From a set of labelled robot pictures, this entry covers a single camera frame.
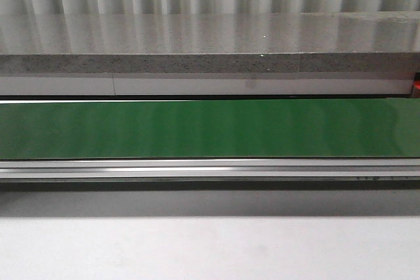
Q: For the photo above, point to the grey stone countertop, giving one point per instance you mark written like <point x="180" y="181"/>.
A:
<point x="354" y="54"/>

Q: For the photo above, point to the red object at right edge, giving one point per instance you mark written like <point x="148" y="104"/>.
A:
<point x="416" y="86"/>

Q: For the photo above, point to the aluminium conveyor front rail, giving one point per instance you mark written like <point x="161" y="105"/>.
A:
<point x="211" y="174"/>

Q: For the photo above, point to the green conveyor belt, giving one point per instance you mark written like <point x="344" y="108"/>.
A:
<point x="349" y="127"/>

